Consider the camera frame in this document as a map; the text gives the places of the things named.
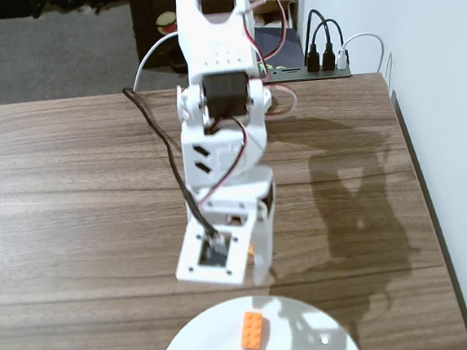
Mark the orange lego brick with label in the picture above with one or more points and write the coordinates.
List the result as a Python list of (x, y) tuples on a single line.
[(254, 330)]

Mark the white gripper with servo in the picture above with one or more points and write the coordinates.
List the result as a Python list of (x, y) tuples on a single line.
[(264, 242)]

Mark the black usb hub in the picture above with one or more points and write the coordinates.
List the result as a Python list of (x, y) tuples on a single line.
[(294, 75)]

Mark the dark navy box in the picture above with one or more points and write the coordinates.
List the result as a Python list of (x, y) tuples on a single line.
[(293, 43)]

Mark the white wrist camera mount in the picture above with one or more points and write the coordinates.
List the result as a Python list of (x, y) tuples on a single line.
[(188, 265)]

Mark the white plate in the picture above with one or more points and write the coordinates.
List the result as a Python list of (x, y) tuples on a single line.
[(208, 349)]

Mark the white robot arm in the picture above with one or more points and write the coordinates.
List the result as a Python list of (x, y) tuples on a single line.
[(213, 41)]

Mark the black cabinet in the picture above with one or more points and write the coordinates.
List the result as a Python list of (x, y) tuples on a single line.
[(143, 11)]

